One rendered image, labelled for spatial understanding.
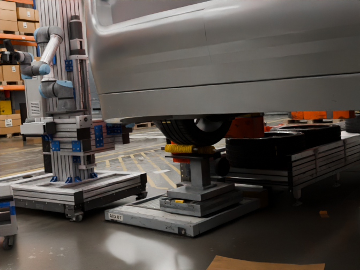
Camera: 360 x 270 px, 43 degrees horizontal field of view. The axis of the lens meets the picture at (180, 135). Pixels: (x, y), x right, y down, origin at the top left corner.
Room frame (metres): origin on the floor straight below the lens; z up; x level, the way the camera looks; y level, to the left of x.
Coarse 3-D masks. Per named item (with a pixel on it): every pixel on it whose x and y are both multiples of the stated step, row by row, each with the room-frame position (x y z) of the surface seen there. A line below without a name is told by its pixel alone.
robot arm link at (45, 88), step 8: (40, 32) 3.50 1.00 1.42; (48, 32) 3.47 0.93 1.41; (40, 40) 3.50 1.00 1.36; (48, 40) 3.51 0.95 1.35; (40, 48) 3.54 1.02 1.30; (48, 80) 3.50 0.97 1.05; (56, 80) 3.56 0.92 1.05; (40, 88) 3.51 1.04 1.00; (48, 88) 3.49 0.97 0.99; (48, 96) 3.52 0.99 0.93
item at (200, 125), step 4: (192, 120) 2.97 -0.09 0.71; (200, 120) 3.38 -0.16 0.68; (204, 120) 3.36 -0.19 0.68; (200, 124) 3.34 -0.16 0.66; (204, 124) 3.32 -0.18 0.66; (208, 124) 3.29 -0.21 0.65; (212, 124) 3.27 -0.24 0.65; (216, 124) 3.24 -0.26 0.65; (220, 124) 3.22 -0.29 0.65; (196, 128) 2.99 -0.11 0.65; (200, 128) 3.29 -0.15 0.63; (204, 128) 3.26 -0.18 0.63; (208, 128) 3.24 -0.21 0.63; (212, 128) 3.22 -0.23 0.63; (216, 128) 3.19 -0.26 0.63; (220, 128) 3.20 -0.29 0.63; (204, 132) 3.06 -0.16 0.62; (208, 132) 3.09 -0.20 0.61; (212, 132) 3.12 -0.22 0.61
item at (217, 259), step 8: (216, 256) 2.33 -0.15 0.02; (216, 264) 2.25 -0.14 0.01; (224, 264) 2.25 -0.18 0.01; (232, 264) 2.24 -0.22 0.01; (240, 264) 2.24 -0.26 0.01; (248, 264) 2.23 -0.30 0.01; (256, 264) 2.22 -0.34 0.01; (264, 264) 2.22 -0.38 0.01; (272, 264) 2.21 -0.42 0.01; (280, 264) 2.20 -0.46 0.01; (288, 264) 2.19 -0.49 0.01; (312, 264) 2.14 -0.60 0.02; (320, 264) 2.11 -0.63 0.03
